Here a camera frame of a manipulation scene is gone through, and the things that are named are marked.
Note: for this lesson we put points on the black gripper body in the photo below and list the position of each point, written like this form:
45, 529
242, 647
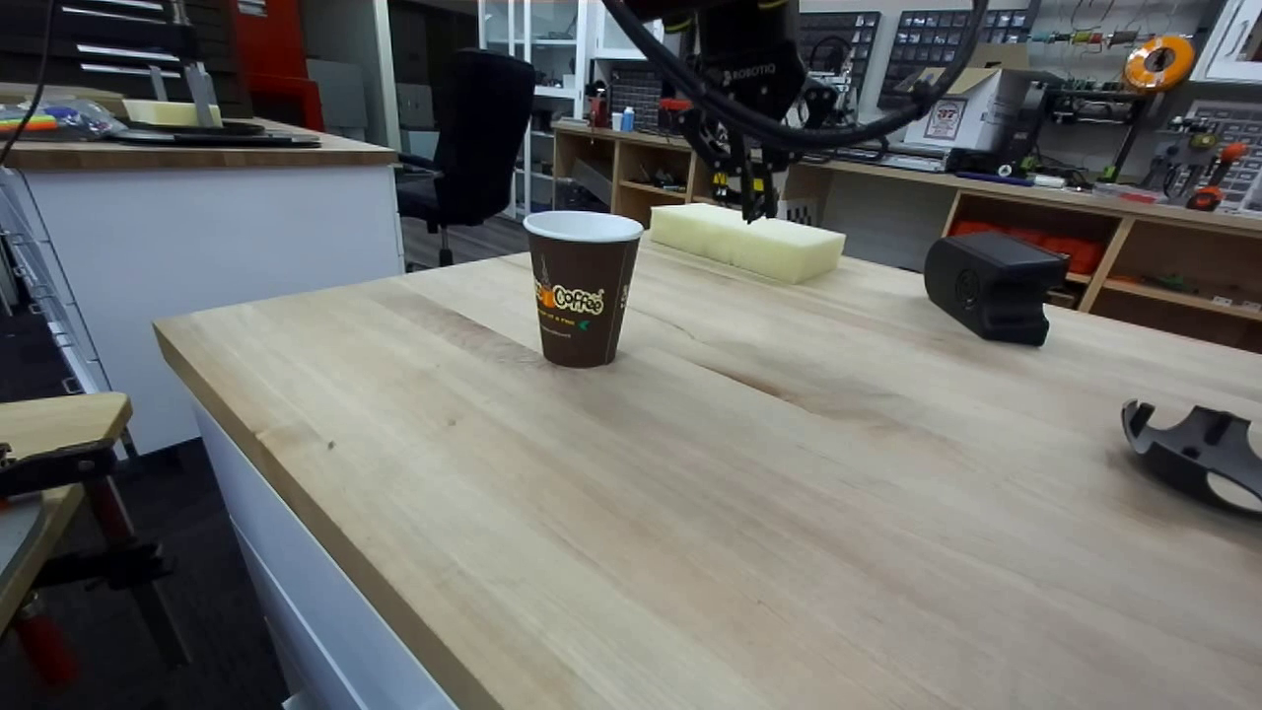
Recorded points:
750, 82

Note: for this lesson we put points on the brown paper cup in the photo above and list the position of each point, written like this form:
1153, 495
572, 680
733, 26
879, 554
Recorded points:
584, 298

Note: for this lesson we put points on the pale yellow foam block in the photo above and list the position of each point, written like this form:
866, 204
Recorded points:
750, 244

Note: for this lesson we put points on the black tool pegboard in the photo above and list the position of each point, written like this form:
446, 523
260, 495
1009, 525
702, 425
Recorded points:
933, 40

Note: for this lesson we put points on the tall white shelving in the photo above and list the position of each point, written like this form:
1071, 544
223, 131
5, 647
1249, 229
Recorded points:
555, 82

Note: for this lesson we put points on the black box-shaped device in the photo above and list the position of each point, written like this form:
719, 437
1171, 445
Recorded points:
990, 287

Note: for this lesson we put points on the black office chair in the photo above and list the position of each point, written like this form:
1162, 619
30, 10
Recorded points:
476, 131

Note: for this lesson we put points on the orange tape roll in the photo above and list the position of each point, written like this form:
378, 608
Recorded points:
1136, 65

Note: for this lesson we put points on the wooden shelf unit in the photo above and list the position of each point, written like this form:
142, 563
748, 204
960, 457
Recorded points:
1155, 264

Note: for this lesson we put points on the red cabinet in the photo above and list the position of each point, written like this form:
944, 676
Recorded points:
279, 61

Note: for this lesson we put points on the white framed board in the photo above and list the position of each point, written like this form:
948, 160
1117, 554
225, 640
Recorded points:
1245, 44

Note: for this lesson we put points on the flat black laptop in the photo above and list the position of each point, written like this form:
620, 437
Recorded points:
210, 131

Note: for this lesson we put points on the white cabinet wooden top table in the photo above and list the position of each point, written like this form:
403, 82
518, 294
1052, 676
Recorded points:
210, 249

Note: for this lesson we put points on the small wooden workbench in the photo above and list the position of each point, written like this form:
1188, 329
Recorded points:
54, 427

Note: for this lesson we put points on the black curved bracket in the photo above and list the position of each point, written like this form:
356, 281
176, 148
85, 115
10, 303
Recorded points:
1188, 457

